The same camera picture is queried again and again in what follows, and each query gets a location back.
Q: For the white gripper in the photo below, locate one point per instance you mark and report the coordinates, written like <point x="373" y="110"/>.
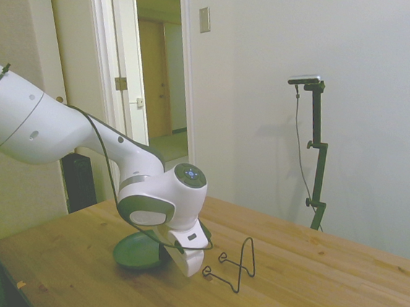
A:
<point x="188" y="253"/>

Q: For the green round plastic plate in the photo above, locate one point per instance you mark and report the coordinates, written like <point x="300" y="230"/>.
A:
<point x="133" y="252"/>

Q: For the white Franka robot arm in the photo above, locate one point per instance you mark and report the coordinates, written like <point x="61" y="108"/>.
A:
<point x="47" y="127"/>

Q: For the white door latch plate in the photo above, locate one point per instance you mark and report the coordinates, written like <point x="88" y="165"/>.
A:
<point x="140" y="102"/>

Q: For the brown wooden hallway door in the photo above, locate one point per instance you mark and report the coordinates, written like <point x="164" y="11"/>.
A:
<point x="153" y="83"/>

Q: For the brass door hinge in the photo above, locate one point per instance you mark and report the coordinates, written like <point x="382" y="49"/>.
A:
<point x="121" y="83"/>

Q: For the white open door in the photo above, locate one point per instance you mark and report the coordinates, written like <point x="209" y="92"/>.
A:
<point x="130" y="26"/>

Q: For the white door frame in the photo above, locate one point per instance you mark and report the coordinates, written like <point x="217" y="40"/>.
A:
<point x="187" y="86"/>

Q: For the black camera stand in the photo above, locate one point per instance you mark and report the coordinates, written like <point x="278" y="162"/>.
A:
<point x="320" y="172"/>

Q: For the grey exterior camera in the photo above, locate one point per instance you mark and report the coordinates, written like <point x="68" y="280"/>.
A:
<point x="304" y="78"/>

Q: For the beige wall switch plate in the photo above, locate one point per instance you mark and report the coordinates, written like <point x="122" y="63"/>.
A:
<point x="204" y="20"/>

